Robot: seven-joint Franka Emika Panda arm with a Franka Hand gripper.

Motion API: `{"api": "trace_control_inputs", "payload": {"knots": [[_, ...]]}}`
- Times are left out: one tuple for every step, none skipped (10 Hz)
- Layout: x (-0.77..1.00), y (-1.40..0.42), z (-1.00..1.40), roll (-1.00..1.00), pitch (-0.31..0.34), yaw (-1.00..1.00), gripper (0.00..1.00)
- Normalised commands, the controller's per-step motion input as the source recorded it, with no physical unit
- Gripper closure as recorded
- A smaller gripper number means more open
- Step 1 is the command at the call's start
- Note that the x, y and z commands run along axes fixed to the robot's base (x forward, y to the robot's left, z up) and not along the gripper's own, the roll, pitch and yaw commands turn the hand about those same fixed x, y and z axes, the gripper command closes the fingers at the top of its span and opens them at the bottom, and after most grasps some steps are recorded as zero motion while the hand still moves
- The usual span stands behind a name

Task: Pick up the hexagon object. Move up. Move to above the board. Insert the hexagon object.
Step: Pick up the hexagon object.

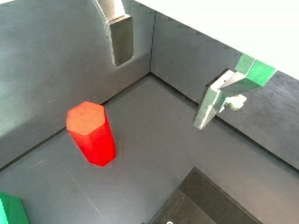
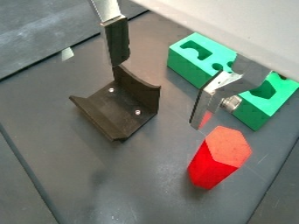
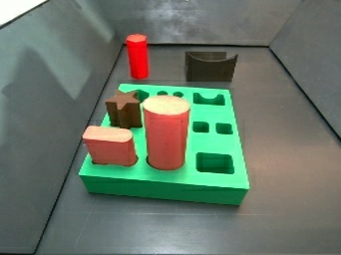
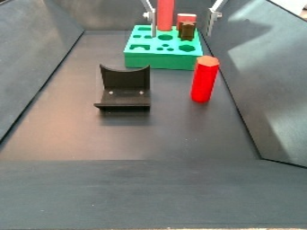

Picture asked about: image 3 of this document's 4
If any red hexagonal prism peg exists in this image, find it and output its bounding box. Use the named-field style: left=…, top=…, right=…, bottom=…
left=126, top=34, right=150, bottom=79

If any green foam shape board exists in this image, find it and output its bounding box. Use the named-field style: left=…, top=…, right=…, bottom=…
left=79, top=84, right=249, bottom=205

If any large salmon cylinder peg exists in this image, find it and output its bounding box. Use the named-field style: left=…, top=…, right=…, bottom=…
left=143, top=96, right=190, bottom=170

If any dark brown star peg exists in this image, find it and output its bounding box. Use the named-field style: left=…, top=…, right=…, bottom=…
left=106, top=90, right=143, bottom=128

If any salmon rounded block peg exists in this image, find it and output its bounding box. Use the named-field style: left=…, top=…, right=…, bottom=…
left=83, top=126, right=138, bottom=166

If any black curved holder bracket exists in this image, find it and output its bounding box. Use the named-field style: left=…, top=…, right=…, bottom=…
left=185, top=52, right=238, bottom=82

